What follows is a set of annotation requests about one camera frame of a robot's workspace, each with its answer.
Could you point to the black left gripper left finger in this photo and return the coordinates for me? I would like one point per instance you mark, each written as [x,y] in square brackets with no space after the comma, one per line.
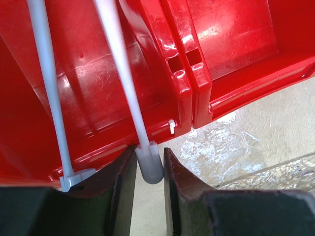
[101,205]

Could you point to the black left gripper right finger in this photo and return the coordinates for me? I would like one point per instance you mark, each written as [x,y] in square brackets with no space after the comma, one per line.
[193,208]

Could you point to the white toothbrush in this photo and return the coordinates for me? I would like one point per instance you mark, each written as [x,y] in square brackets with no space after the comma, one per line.
[147,152]

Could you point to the clear textured oval tray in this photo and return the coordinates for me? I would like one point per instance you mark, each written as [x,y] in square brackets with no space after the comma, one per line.
[297,173]

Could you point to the red left bin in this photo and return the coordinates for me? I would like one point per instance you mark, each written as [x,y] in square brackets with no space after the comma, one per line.
[96,115]

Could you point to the red bin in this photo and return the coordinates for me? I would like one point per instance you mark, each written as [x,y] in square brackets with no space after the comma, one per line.
[96,115]
[237,51]

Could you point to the red middle bin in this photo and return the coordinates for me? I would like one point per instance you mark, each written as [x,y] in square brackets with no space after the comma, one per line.
[237,51]

